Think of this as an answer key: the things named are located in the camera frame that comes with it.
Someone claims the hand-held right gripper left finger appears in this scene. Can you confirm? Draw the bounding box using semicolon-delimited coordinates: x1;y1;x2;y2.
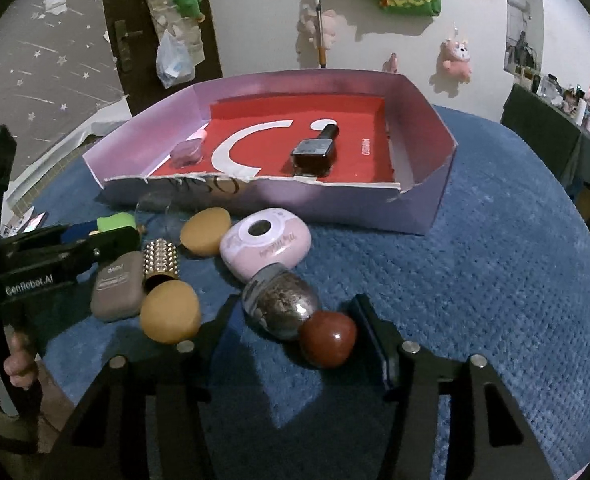
50;294;241;480

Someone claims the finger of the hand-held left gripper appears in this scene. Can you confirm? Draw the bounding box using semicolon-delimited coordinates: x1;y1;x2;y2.
2;226;142;274
0;224;98;258

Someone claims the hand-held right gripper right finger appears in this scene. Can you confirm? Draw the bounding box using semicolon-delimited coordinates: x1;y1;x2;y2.
350;294;556;480

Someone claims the green and yellow toy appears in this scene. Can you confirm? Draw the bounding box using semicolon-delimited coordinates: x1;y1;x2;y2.
89;212;147;237

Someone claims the grey-brown rounded case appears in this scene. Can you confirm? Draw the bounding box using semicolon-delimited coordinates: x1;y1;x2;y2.
90;251;146;322

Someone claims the dark red ball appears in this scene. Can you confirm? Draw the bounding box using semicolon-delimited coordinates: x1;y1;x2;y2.
299;310;358;369

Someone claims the silver egg-shaped bottle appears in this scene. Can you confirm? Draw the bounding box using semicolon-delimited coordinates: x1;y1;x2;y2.
241;264;322;342

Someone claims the white round compact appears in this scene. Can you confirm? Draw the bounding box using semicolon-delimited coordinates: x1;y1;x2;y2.
219;207;312;282

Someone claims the lilac cardboard box red bottom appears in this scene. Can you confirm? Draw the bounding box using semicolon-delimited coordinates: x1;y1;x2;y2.
82;71;460;237

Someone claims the person's left hand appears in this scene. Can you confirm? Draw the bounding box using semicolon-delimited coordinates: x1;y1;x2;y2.
2;330;42;392

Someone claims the smartphone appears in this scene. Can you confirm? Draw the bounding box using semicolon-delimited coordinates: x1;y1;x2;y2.
5;210;49;237

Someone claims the clear glass cup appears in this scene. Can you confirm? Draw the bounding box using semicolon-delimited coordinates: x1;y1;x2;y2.
135;191;186;242

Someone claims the small pink-capped clear bottle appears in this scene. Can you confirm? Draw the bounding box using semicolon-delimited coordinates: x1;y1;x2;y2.
170;129;209;169

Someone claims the black perfume bottle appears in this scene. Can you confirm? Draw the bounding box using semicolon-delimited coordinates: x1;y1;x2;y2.
290;123;339;179

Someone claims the clear plastic bag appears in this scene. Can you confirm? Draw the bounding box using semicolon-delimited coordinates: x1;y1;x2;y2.
156;30;196;89

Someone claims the green plush toy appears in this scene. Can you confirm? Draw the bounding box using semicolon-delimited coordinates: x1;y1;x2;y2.
172;0;207;24

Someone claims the table with dark green cloth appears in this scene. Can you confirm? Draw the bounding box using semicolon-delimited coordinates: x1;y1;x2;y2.
500;82;590;197

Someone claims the pink bunny plush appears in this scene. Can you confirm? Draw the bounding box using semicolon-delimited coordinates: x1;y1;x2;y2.
439;37;474;84

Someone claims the hanging pen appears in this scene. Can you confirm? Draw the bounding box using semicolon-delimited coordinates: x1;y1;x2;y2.
312;0;329;69

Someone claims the pink plush pig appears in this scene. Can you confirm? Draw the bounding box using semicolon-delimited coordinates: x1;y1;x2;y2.
299;7;339;52

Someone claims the row of small bottles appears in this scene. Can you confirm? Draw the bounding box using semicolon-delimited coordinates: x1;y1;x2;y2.
534;72;590;147

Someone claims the door handle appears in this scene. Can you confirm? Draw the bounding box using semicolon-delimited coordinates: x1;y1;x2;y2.
113;20;144;69

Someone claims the wall mirror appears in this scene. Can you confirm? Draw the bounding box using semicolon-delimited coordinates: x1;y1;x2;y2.
504;0;546;77

